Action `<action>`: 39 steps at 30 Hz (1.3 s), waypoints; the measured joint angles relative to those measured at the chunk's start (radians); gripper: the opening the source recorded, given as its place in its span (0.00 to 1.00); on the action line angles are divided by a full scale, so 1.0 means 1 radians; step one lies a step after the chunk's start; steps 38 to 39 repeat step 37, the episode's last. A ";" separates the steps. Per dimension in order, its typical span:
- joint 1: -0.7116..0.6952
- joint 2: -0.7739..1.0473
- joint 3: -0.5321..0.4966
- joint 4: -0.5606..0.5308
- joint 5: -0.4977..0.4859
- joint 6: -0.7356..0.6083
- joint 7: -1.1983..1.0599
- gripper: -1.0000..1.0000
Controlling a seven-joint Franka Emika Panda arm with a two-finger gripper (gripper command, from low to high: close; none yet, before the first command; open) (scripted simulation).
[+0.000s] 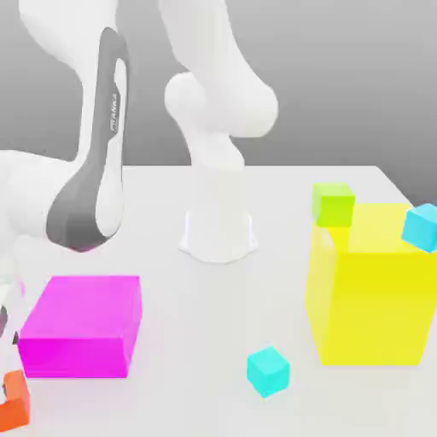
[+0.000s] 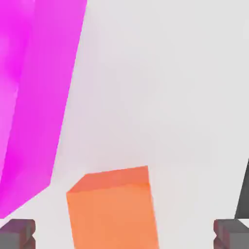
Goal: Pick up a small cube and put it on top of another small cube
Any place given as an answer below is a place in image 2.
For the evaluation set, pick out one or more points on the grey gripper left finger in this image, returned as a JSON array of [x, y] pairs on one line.
[[15, 236]]

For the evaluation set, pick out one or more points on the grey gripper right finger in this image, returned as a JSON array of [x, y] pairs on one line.
[[232, 236]]

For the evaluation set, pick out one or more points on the small orange cube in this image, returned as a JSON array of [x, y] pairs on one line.
[[113, 214]]

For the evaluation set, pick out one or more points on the large dark grey box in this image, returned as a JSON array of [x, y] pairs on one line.
[[243, 196]]

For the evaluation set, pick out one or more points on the large magenta box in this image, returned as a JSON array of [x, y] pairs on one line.
[[33, 109]]

